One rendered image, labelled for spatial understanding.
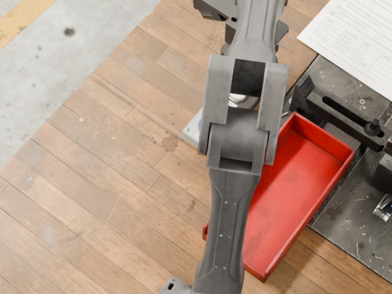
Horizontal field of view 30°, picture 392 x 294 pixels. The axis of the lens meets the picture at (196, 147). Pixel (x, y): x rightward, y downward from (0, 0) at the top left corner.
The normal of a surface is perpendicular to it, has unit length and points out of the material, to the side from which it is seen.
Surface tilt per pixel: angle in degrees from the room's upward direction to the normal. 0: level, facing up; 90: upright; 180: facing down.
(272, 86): 46
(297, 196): 0
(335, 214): 0
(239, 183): 54
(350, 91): 0
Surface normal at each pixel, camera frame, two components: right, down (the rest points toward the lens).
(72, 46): 0.00, -0.42
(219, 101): -0.11, 0.35
